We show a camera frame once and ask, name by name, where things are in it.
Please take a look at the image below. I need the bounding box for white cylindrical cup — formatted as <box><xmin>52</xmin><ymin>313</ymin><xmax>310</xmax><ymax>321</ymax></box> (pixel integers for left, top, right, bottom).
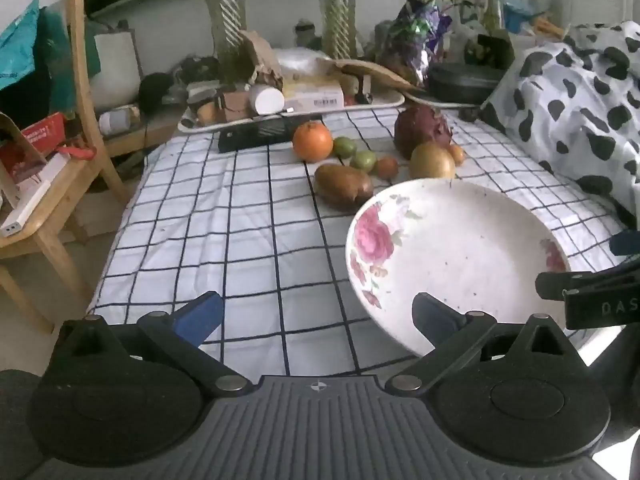
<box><xmin>248</xmin><ymin>84</ymin><xmax>285</xmax><ymax>115</ymax></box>

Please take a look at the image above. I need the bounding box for purple foil bag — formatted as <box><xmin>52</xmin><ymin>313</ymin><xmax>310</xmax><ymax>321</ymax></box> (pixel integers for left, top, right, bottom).
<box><xmin>382</xmin><ymin>0</ymin><xmax>453</xmax><ymax>86</ymax></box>

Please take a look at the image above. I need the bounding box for cow print pillow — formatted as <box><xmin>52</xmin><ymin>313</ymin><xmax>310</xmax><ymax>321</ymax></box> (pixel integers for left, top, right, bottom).
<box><xmin>480</xmin><ymin>22</ymin><xmax>640</xmax><ymax>231</ymax></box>

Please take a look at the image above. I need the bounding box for white black checked sheet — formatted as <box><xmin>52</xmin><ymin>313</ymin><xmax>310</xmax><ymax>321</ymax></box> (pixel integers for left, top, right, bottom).
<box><xmin>87</xmin><ymin>105</ymin><xmax>631</xmax><ymax>376</ymax></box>

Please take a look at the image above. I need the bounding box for pale yellow cardboard box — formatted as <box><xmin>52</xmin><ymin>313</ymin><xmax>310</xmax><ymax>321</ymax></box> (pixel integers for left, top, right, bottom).
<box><xmin>280</xmin><ymin>77</ymin><xmax>346</xmax><ymax>111</ymax></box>

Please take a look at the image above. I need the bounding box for kraft paper bag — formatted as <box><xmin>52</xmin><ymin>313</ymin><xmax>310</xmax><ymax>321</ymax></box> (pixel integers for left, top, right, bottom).
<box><xmin>240</xmin><ymin>30</ymin><xmax>285</xmax><ymax>88</ymax></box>

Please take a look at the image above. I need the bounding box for white floral plate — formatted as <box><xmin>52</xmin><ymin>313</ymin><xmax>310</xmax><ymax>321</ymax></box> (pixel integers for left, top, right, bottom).
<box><xmin>345</xmin><ymin>178</ymin><xmax>572</xmax><ymax>358</ymax></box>

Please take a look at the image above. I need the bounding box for white jar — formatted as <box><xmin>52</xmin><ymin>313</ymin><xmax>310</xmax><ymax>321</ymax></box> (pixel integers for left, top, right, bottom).
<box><xmin>99</xmin><ymin>109</ymin><xmax>132</xmax><ymax>136</ymax></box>

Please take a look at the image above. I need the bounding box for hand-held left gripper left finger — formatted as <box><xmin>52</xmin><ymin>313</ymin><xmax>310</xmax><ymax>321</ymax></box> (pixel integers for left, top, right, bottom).
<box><xmin>57</xmin><ymin>291</ymin><xmax>253</xmax><ymax>398</ymax></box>

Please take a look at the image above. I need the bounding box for black slotted tray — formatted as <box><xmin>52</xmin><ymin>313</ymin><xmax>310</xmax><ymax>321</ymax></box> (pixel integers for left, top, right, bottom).
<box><xmin>218</xmin><ymin>115</ymin><xmax>325</xmax><ymax>153</ymax></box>

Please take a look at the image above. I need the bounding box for slim glass bottle vase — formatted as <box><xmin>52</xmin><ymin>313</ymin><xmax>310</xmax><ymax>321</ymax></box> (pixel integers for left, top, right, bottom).
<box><xmin>481</xmin><ymin>0</ymin><xmax>505</xmax><ymax>37</ymax></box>

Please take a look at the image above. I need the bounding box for tall glass vase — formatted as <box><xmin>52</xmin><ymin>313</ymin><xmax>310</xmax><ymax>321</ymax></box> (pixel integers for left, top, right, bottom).
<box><xmin>312</xmin><ymin>0</ymin><xmax>358</xmax><ymax>60</ymax></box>
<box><xmin>207</xmin><ymin>0</ymin><xmax>251</xmax><ymax>58</ymax></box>

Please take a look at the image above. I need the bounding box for white tray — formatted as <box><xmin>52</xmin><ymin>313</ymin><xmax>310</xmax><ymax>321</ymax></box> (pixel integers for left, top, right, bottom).
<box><xmin>178</xmin><ymin>87</ymin><xmax>406</xmax><ymax>133</ymax></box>

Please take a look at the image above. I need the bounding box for dark green bag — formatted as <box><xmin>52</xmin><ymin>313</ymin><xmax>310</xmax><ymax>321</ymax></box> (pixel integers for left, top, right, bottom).
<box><xmin>36</xmin><ymin>6</ymin><xmax>101</xmax><ymax>113</ymax></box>

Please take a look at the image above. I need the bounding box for large orange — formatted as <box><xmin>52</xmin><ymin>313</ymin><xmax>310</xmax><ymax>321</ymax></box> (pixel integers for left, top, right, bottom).
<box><xmin>292</xmin><ymin>121</ymin><xmax>334</xmax><ymax>163</ymax></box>

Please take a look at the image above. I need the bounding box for clear plastic bag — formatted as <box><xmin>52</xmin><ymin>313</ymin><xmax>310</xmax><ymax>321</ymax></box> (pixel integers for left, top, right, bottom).
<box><xmin>275</xmin><ymin>49</ymin><xmax>333</xmax><ymax>81</ymax></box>

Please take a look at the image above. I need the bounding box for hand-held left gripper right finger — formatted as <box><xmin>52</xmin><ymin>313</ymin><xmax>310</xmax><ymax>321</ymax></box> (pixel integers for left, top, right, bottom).
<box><xmin>385</xmin><ymin>292</ymin><xmax>581</xmax><ymax>398</ymax></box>

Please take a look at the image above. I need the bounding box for red box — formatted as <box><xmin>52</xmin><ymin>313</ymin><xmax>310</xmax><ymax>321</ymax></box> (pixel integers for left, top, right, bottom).
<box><xmin>20</xmin><ymin>112</ymin><xmax>68</xmax><ymax>157</ymax></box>

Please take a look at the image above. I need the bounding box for black round object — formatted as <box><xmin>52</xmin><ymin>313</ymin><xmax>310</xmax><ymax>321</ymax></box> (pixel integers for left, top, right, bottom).
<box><xmin>138</xmin><ymin>72</ymin><xmax>174</xmax><ymax>113</ymax></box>

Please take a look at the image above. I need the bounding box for blue plastic bag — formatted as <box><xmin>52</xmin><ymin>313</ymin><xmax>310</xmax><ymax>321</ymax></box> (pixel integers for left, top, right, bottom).
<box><xmin>502</xmin><ymin>0</ymin><xmax>538</xmax><ymax>28</ymax></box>

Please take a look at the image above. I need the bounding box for teal plastic bag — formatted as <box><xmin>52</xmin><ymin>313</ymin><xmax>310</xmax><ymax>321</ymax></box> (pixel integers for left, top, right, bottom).
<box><xmin>0</xmin><ymin>0</ymin><xmax>41</xmax><ymax>92</ymax></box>

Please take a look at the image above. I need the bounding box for small brown box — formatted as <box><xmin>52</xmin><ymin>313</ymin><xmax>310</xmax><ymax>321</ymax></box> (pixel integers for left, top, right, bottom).
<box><xmin>217</xmin><ymin>91</ymin><xmax>251</xmax><ymax>121</ymax></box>

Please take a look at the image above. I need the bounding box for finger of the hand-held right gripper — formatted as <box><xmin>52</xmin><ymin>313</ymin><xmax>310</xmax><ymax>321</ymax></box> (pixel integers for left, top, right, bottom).
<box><xmin>609</xmin><ymin>230</ymin><xmax>640</xmax><ymax>257</ymax></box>
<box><xmin>535</xmin><ymin>267</ymin><xmax>640</xmax><ymax>302</ymax></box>

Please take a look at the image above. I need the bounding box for white bin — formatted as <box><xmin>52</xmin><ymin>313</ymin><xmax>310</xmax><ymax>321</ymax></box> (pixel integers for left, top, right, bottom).
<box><xmin>92</xmin><ymin>27</ymin><xmax>143</xmax><ymax>111</ymax></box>

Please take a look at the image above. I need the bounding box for wooden chair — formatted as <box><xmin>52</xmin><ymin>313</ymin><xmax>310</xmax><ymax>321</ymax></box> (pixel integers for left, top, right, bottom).
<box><xmin>0</xmin><ymin>0</ymin><xmax>128</xmax><ymax>336</ymax></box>

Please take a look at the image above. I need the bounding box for long white box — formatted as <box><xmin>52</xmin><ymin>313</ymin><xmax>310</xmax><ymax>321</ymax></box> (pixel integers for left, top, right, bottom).
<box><xmin>0</xmin><ymin>152</ymin><xmax>71</xmax><ymax>238</ymax></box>

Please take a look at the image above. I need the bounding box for yellow asian pear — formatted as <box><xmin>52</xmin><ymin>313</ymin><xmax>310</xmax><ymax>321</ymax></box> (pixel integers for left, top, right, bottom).
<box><xmin>410</xmin><ymin>141</ymin><xmax>457</xmax><ymax>180</ymax></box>

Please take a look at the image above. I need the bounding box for brown cardboard box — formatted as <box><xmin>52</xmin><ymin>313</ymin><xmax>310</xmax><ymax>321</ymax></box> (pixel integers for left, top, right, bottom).
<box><xmin>0</xmin><ymin>112</ymin><xmax>48</xmax><ymax>206</ymax></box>

